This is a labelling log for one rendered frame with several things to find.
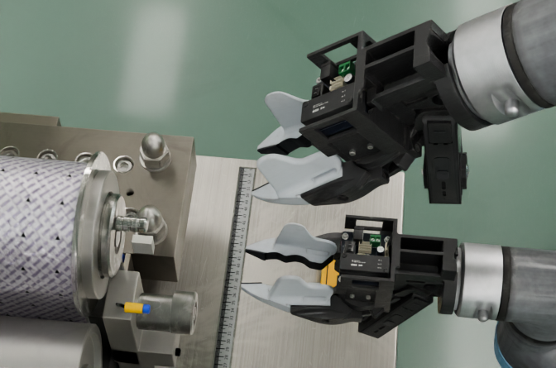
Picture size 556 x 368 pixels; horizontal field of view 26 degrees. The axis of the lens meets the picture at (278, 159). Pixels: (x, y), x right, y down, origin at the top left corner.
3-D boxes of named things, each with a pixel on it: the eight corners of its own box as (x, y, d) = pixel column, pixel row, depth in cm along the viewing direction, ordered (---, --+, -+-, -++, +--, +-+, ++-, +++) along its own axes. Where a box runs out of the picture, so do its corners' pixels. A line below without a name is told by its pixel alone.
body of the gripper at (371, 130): (299, 54, 90) (435, -6, 83) (368, 111, 95) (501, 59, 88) (290, 138, 86) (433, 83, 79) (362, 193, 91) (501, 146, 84)
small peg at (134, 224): (146, 236, 106) (145, 223, 105) (114, 234, 106) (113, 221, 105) (148, 227, 107) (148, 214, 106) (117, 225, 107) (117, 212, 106)
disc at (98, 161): (91, 344, 110) (68, 266, 98) (86, 344, 110) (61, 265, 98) (119, 207, 118) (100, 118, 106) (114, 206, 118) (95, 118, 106)
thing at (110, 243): (115, 293, 109) (105, 249, 102) (93, 291, 109) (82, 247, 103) (129, 223, 113) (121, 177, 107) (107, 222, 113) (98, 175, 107)
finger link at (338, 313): (288, 277, 122) (373, 273, 122) (288, 285, 123) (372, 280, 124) (291, 319, 119) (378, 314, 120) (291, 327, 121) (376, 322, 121)
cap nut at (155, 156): (169, 173, 137) (165, 151, 134) (136, 170, 138) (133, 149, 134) (173, 146, 139) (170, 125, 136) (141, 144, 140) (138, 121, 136)
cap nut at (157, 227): (165, 246, 132) (161, 227, 128) (131, 244, 132) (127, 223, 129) (170, 218, 134) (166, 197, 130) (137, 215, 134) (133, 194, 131)
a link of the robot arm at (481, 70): (556, 41, 86) (559, 136, 81) (500, 63, 88) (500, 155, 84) (500, -18, 81) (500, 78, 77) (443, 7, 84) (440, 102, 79)
